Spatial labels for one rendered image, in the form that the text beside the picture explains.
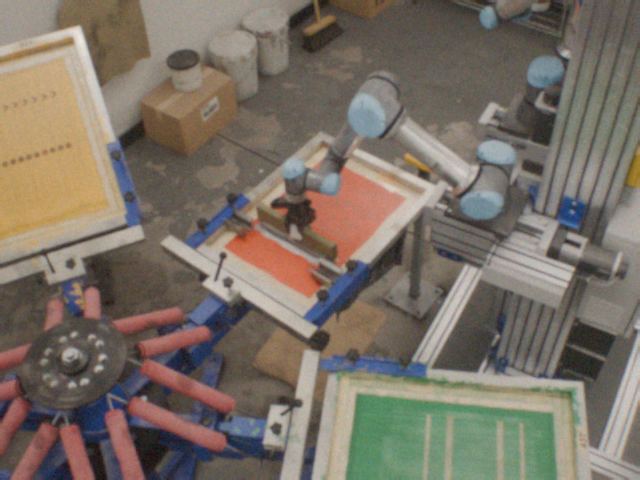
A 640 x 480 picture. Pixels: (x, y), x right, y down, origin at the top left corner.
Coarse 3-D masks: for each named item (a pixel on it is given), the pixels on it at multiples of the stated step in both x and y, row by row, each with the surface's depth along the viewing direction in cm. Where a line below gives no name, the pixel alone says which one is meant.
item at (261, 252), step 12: (348, 180) 289; (360, 180) 289; (348, 192) 284; (240, 240) 270; (252, 240) 270; (264, 240) 270; (240, 252) 266; (252, 252) 266; (264, 252) 266; (276, 252) 265; (252, 264) 262; (264, 264) 262
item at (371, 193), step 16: (352, 192) 284; (368, 192) 284; (384, 192) 283; (384, 208) 278; (368, 224) 272; (336, 240) 268; (352, 240) 268; (288, 256) 264; (272, 272) 259; (288, 272) 259; (304, 272) 258; (304, 288) 254
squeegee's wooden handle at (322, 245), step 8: (256, 208) 269; (264, 208) 267; (264, 216) 269; (272, 216) 265; (280, 216) 264; (272, 224) 269; (280, 224) 265; (304, 232) 258; (312, 232) 258; (304, 240) 261; (312, 240) 257; (320, 240) 255; (328, 240) 255; (312, 248) 261; (320, 248) 257; (328, 248) 254; (336, 248) 255; (328, 256) 257; (336, 256) 258
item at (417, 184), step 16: (320, 144) 301; (304, 160) 297; (352, 160) 296; (368, 160) 291; (272, 176) 287; (400, 176) 284; (256, 192) 282; (416, 208) 272; (224, 224) 271; (400, 224) 267; (208, 240) 267; (384, 240) 262; (208, 256) 261; (368, 256) 257; (240, 272) 255; (256, 288) 251; (272, 288) 250; (288, 304) 245
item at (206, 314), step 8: (208, 304) 240; (216, 304) 240; (224, 304) 241; (192, 312) 238; (200, 312) 238; (208, 312) 238; (216, 312) 239; (192, 320) 236; (200, 320) 236; (208, 320) 237; (216, 320) 241
